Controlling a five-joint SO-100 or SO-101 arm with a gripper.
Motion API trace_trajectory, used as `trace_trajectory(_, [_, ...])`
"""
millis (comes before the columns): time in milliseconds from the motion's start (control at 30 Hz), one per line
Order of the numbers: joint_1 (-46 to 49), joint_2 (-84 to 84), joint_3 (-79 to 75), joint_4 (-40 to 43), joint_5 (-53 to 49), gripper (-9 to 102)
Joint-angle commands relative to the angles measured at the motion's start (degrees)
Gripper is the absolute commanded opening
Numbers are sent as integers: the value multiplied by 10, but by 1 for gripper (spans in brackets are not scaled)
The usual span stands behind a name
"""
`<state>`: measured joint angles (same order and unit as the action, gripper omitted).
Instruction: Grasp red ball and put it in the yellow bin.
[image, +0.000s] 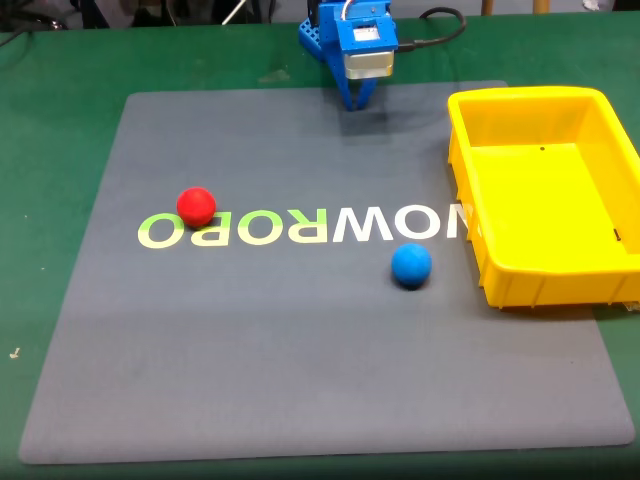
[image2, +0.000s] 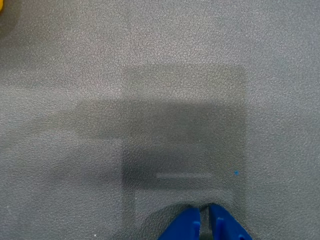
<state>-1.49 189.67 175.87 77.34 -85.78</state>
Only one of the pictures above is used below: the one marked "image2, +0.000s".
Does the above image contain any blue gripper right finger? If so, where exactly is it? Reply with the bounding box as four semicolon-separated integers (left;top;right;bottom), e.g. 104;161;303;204
208;202;254;240

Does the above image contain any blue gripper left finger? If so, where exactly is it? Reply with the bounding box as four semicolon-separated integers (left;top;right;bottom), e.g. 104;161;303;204
157;208;202;240

